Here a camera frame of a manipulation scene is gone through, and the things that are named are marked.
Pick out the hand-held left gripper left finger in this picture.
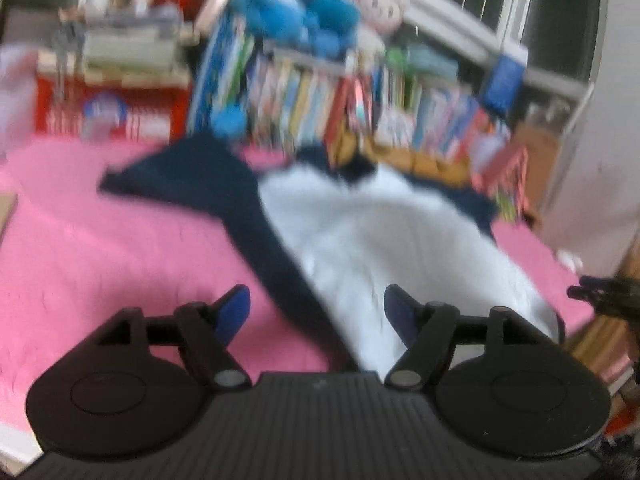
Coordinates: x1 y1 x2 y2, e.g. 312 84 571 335
95 284 252 391

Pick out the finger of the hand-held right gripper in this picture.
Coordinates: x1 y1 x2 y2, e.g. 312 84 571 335
566 275 640 318

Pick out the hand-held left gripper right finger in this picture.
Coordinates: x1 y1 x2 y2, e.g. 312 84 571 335
382 284 556 391

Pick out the white and navy jacket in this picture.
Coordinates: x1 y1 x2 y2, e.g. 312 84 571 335
97 134 568 373

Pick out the crumpled white tissue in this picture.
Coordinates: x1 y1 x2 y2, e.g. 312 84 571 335
556 249 585 272

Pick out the pink bunny-print blanket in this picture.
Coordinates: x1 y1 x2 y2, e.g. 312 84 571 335
0 137 596 461

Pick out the wooden drawer organizer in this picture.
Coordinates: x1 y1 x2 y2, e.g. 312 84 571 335
330 132 481 186

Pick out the brown cardboard box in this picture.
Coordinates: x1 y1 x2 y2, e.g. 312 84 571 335
515 120 566 211

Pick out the pink toy house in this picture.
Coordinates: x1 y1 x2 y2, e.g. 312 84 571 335
472 145 531 223

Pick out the white colourful-print box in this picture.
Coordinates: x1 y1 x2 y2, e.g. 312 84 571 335
375 105 418 148

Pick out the blue pompom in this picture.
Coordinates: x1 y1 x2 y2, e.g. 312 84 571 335
212 105 248 138

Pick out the row of books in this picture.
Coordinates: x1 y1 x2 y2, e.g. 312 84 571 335
187 10 516 166

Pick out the round blue badge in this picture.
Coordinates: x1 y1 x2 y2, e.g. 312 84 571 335
80 94 128 141

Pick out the blue cardboard box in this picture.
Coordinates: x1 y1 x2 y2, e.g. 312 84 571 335
480 45 530 113

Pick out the stack of teal cloths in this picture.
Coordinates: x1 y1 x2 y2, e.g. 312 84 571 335
405 42 461 83

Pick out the red plastic basket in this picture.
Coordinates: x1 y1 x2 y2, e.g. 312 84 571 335
34 75 193 142

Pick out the stack of papers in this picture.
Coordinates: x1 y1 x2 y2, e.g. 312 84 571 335
37 5 193 86

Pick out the blue plush toy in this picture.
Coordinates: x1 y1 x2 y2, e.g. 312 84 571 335
230 0 361 58

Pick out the pink and white plush toy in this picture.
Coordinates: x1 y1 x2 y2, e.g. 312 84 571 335
352 0 408 36

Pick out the white plastic bag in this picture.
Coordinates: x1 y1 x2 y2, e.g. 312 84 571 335
0 45 38 146

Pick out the white window frame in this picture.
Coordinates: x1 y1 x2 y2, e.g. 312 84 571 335
395 0 601 96

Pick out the grey lanyard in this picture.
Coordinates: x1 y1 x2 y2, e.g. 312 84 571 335
54 10 82 77

